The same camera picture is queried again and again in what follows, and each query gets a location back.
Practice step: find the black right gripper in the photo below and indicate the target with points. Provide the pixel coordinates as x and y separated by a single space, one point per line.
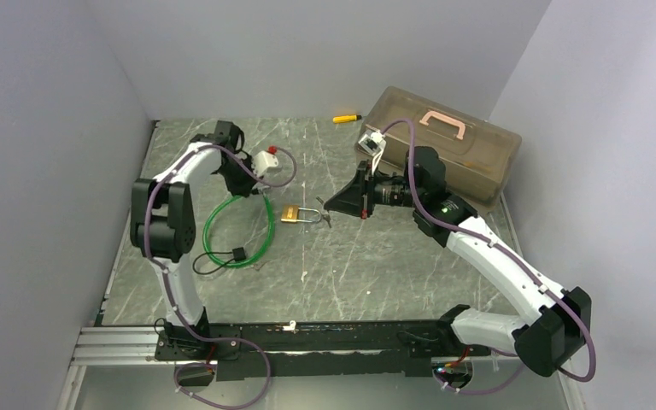
358 197

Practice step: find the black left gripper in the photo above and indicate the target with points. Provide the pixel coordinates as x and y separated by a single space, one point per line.
245 188

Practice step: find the brass padlock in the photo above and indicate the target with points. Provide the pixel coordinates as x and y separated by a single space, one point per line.
295 214

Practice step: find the green cable lock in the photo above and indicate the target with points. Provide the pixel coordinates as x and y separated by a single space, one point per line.
238 222

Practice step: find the silver key bunch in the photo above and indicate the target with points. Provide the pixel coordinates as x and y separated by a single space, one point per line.
325 215

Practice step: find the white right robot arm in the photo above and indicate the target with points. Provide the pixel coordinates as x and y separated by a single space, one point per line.
551 323

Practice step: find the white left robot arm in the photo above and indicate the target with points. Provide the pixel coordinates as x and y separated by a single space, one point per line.
163 222

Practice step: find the yellow screwdriver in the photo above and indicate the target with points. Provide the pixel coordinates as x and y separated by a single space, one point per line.
346 118

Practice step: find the translucent brown toolbox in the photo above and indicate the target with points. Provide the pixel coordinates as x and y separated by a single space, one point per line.
478 155

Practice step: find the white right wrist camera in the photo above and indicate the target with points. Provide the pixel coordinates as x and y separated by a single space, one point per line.
373 143

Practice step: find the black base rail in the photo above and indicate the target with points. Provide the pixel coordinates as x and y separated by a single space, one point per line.
252 350

